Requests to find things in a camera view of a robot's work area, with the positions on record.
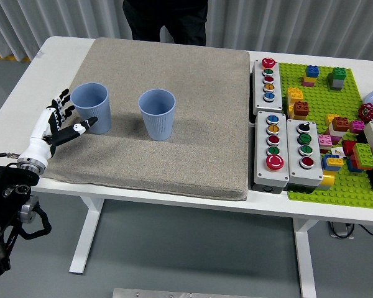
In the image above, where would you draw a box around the red toy brick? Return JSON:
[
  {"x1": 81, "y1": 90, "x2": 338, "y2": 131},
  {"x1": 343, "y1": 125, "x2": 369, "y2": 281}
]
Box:
[{"x1": 341, "y1": 140, "x2": 358, "y2": 156}]

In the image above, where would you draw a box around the grey four-button control box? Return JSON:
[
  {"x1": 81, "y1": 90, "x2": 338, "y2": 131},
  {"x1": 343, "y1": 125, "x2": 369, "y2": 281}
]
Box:
[{"x1": 285, "y1": 118, "x2": 325, "y2": 187}]

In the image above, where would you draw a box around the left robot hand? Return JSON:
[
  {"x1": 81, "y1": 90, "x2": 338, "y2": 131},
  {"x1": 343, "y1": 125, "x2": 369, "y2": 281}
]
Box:
[{"x1": 20, "y1": 89, "x2": 99, "y2": 163}]

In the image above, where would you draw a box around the yellow floor tape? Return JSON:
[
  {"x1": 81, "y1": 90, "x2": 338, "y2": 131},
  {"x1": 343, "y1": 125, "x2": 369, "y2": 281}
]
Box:
[{"x1": 0, "y1": 53, "x2": 32, "y2": 62}]

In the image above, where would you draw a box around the magenta toy brick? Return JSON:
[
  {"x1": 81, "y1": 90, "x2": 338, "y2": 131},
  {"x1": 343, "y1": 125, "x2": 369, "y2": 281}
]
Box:
[{"x1": 349, "y1": 120, "x2": 366, "y2": 135}]

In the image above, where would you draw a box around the grey toy brick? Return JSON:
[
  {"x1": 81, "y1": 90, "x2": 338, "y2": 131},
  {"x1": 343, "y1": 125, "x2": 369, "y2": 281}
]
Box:
[{"x1": 327, "y1": 73, "x2": 344, "y2": 92}]

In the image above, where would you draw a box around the green toy brick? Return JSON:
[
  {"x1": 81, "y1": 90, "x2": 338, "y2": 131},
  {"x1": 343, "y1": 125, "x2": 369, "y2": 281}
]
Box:
[{"x1": 331, "y1": 67, "x2": 348, "y2": 81}]

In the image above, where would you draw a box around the brown toy brick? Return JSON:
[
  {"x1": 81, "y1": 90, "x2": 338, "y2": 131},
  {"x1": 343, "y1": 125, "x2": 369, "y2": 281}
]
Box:
[
  {"x1": 331, "y1": 116, "x2": 351, "y2": 133},
  {"x1": 293, "y1": 101, "x2": 310, "y2": 120}
]

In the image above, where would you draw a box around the white table leg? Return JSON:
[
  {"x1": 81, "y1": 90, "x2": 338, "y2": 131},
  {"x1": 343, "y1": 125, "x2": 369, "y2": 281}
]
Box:
[
  {"x1": 292, "y1": 217, "x2": 318, "y2": 298},
  {"x1": 68, "y1": 196, "x2": 106, "y2": 276}
]

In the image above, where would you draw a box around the green topped brick stack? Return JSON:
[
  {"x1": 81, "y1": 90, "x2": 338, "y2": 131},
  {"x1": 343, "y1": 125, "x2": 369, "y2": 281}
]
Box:
[{"x1": 346, "y1": 143, "x2": 373, "y2": 173}]

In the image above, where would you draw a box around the large yellow toy brick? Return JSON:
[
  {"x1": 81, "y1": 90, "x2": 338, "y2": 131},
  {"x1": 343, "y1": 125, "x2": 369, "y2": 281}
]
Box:
[{"x1": 287, "y1": 87, "x2": 305, "y2": 106}]

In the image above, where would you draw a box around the white and pink brick stack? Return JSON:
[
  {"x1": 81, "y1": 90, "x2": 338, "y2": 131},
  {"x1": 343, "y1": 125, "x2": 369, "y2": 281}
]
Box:
[{"x1": 328, "y1": 124, "x2": 346, "y2": 145}]

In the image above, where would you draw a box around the clear yellow toy brick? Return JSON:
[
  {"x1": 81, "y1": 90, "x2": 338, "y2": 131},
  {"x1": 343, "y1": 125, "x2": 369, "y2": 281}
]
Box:
[{"x1": 316, "y1": 173, "x2": 336, "y2": 191}]

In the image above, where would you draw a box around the person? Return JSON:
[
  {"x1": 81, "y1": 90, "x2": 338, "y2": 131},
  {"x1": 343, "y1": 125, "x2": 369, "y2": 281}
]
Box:
[{"x1": 121, "y1": 0, "x2": 209, "y2": 47}]

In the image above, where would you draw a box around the green brick baseplate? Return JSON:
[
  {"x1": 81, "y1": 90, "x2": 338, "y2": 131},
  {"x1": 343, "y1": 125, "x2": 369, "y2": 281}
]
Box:
[{"x1": 278, "y1": 62, "x2": 373, "y2": 209}]

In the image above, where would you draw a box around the grey five-button control box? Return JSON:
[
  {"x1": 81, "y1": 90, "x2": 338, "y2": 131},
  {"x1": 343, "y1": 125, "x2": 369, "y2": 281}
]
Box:
[
  {"x1": 252, "y1": 58, "x2": 283, "y2": 115},
  {"x1": 254, "y1": 111, "x2": 290, "y2": 187}
]

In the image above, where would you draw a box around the grey-brown mat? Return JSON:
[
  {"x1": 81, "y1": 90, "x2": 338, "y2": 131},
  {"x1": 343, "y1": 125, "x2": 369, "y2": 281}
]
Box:
[{"x1": 42, "y1": 37, "x2": 252, "y2": 202}]

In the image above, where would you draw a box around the white curtain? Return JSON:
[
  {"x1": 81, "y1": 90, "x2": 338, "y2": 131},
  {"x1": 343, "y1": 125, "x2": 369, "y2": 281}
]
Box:
[{"x1": 0, "y1": 0, "x2": 373, "y2": 63}]

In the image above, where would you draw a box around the blue ribbed cup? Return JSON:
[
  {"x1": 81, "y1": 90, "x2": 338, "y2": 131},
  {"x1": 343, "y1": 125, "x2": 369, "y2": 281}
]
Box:
[
  {"x1": 138, "y1": 89, "x2": 177, "y2": 142},
  {"x1": 70, "y1": 82, "x2": 112, "y2": 135}
]

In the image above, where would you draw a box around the blue and yellow brick stack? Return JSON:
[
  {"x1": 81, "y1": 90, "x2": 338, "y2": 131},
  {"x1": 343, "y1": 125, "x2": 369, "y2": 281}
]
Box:
[{"x1": 321, "y1": 154, "x2": 344, "y2": 173}]

